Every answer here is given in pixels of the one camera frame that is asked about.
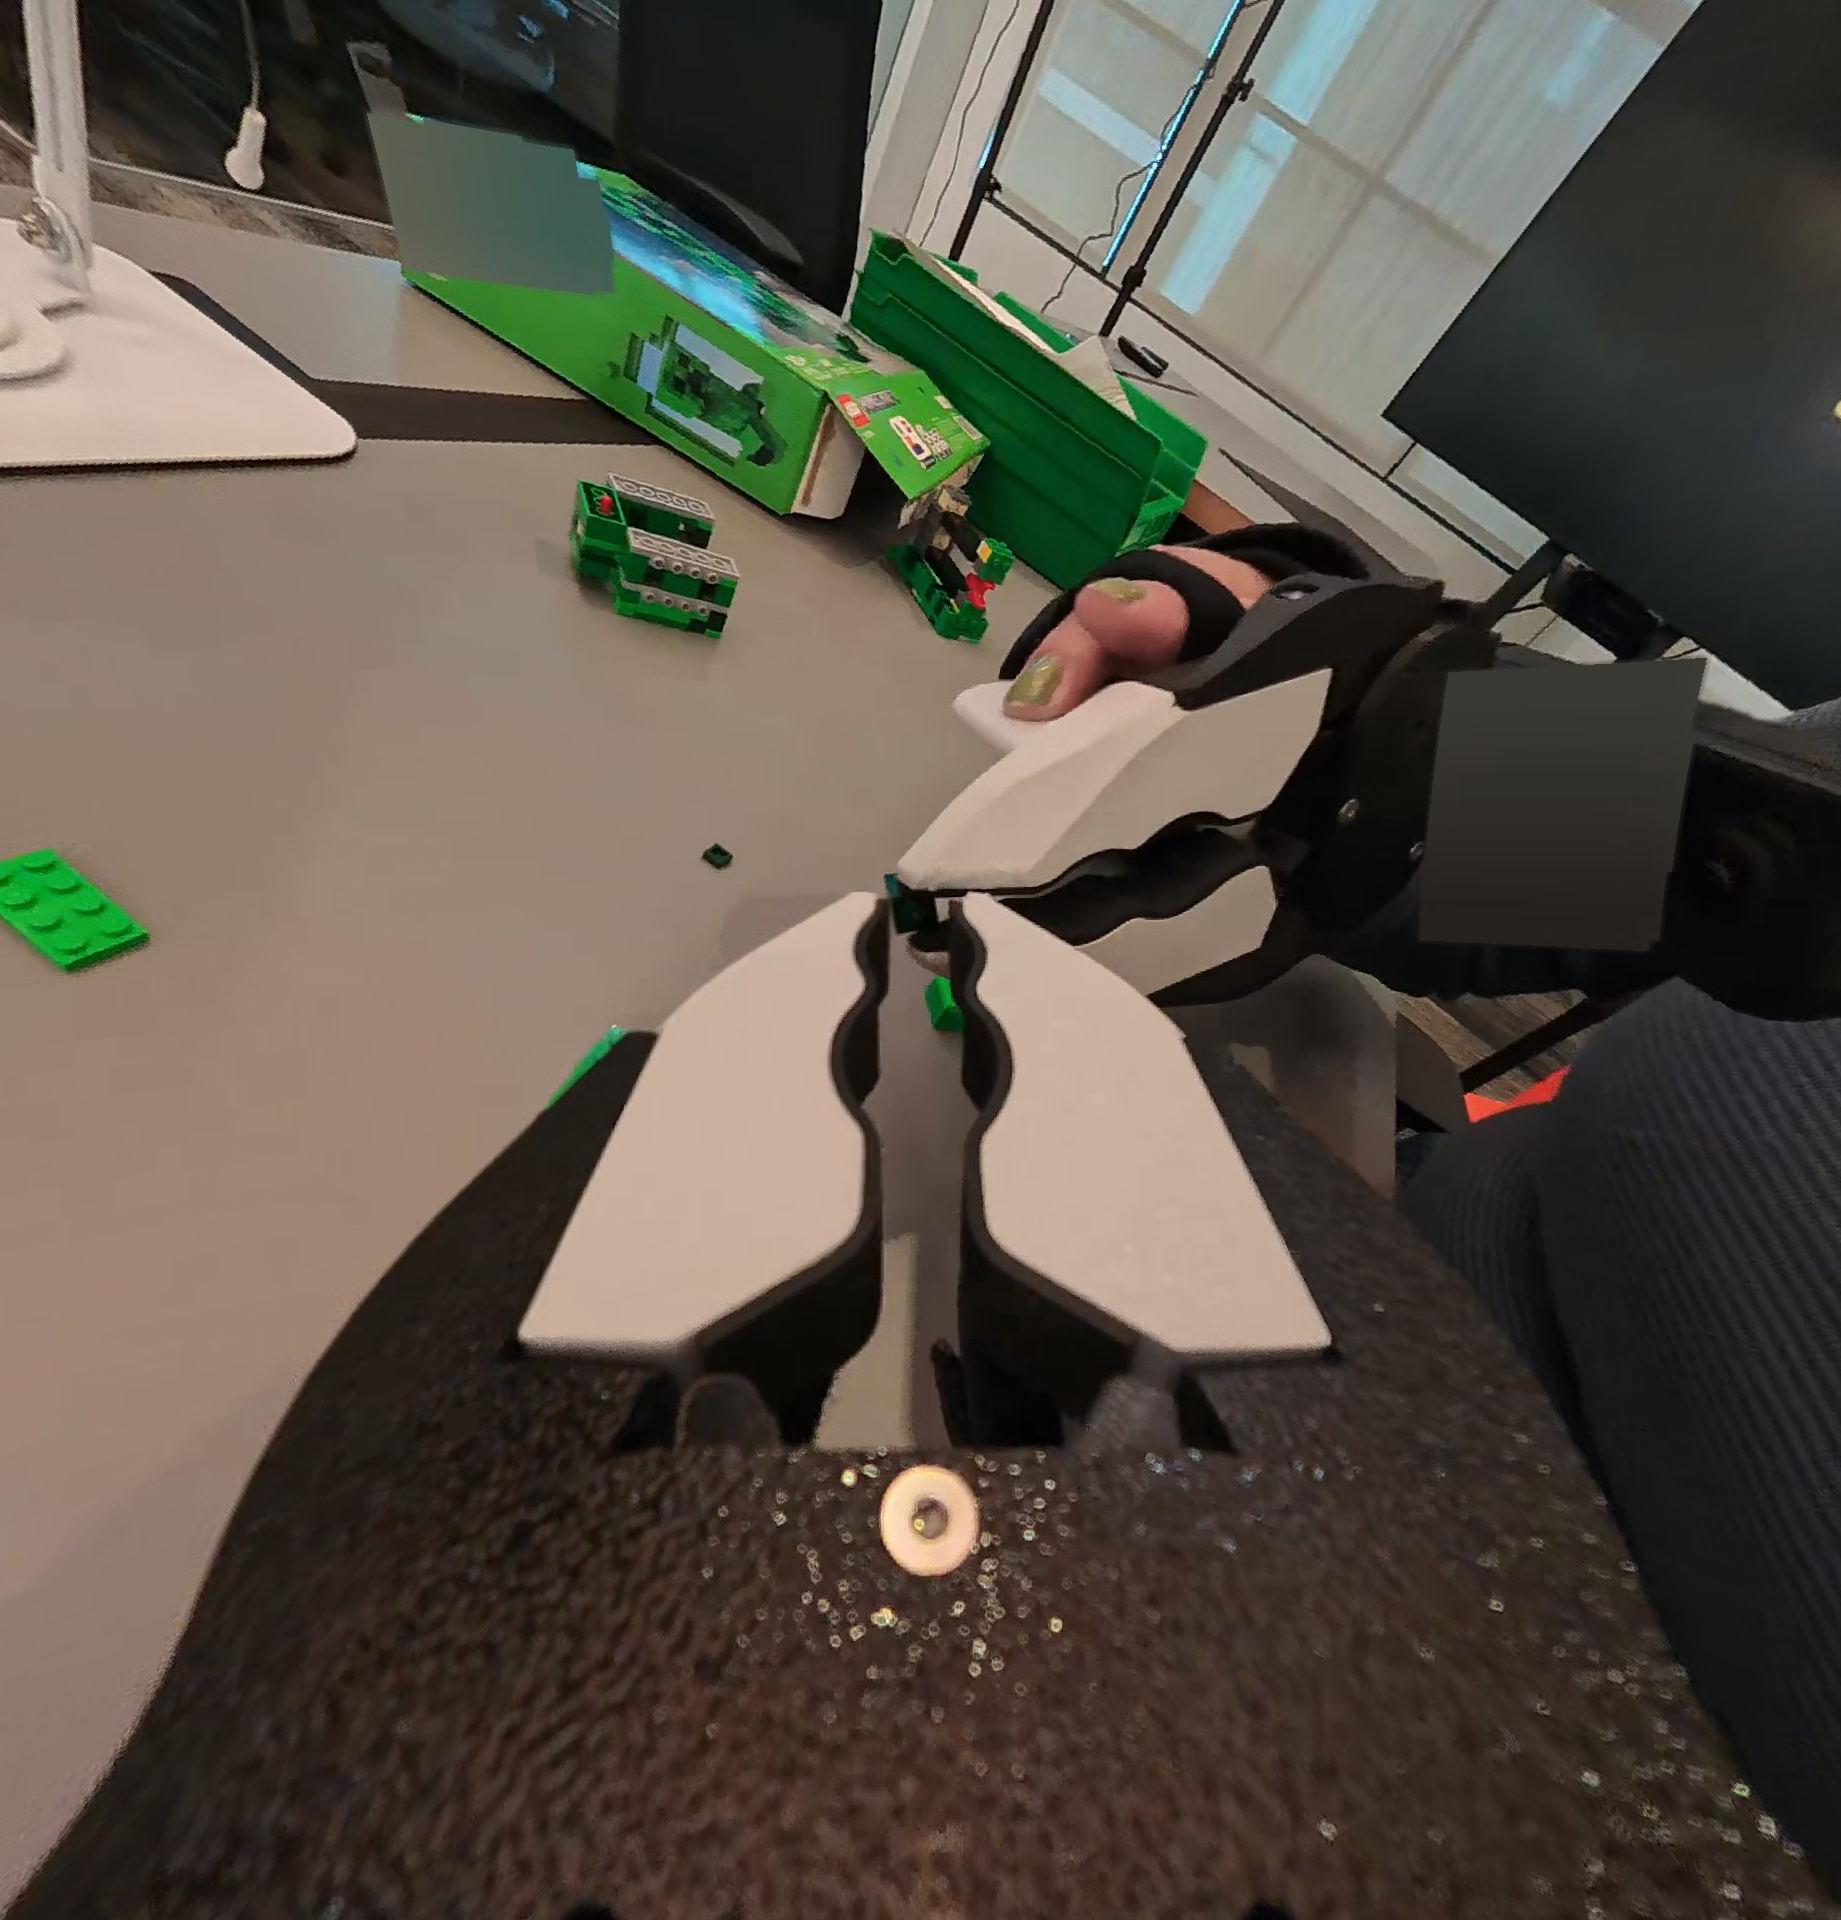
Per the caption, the black computer monitor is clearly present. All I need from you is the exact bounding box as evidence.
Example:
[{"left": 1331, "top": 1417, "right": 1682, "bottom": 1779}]
[{"left": 615, "top": 0, "right": 886, "bottom": 275}]

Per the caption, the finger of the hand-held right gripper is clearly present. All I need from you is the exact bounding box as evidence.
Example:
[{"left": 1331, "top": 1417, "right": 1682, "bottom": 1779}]
[
  {"left": 894, "top": 667, "right": 1338, "bottom": 909},
  {"left": 1039, "top": 861, "right": 1311, "bottom": 1008}
]

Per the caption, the green build with grey beams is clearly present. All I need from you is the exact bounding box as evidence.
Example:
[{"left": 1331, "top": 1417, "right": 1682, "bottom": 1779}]
[{"left": 568, "top": 471, "right": 742, "bottom": 642}]

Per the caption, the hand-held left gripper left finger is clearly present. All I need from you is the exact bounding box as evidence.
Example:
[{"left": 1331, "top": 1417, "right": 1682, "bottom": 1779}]
[{"left": 513, "top": 892, "right": 883, "bottom": 1379}]

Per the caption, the green cardboard box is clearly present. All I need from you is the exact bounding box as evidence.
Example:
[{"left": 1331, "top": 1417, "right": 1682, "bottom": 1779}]
[{"left": 353, "top": 42, "right": 994, "bottom": 521}]

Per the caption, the grey desk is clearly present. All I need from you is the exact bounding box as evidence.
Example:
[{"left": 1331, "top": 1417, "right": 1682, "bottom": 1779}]
[{"left": 0, "top": 178, "right": 1402, "bottom": 1920}]

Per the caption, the green two-by-four brick plate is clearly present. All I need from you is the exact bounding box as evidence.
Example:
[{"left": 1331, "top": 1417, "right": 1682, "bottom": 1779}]
[{"left": 0, "top": 846, "right": 153, "bottom": 975}]

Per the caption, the white stand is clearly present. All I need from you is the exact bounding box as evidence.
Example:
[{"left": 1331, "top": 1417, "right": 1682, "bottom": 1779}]
[{"left": 0, "top": 0, "right": 100, "bottom": 379}]

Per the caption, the green plastic bin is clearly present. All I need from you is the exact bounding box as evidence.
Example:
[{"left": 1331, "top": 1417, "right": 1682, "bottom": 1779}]
[{"left": 849, "top": 229, "right": 1210, "bottom": 591}]

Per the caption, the large black screen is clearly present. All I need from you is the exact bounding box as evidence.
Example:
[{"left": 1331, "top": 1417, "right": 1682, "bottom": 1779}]
[{"left": 1381, "top": 0, "right": 1841, "bottom": 708}]

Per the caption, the person's right hand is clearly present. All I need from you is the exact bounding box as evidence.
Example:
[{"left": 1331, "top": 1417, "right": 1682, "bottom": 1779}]
[{"left": 998, "top": 547, "right": 1287, "bottom": 725}]

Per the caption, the black tripod stand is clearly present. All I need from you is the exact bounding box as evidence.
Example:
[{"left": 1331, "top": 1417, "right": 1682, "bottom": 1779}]
[
  {"left": 1093, "top": 0, "right": 1287, "bottom": 345},
  {"left": 943, "top": 0, "right": 1062, "bottom": 272}
]

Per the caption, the black screen stand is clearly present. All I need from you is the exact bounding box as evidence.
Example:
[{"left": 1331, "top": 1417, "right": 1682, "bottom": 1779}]
[{"left": 1490, "top": 540, "right": 1708, "bottom": 664}]

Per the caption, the white hanging cable plug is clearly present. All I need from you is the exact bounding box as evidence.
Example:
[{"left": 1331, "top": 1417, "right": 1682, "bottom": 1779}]
[{"left": 225, "top": 0, "right": 272, "bottom": 193}]

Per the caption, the person's dark ribbed clothing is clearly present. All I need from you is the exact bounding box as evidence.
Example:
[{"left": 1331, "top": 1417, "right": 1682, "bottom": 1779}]
[{"left": 1397, "top": 975, "right": 1841, "bottom": 1920}]

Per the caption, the green brick build with figure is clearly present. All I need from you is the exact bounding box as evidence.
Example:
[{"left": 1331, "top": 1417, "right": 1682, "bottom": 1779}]
[{"left": 883, "top": 487, "right": 1016, "bottom": 648}]

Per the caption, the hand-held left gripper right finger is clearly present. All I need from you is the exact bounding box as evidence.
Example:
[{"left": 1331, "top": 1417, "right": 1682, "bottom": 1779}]
[{"left": 947, "top": 892, "right": 1337, "bottom": 1384}]

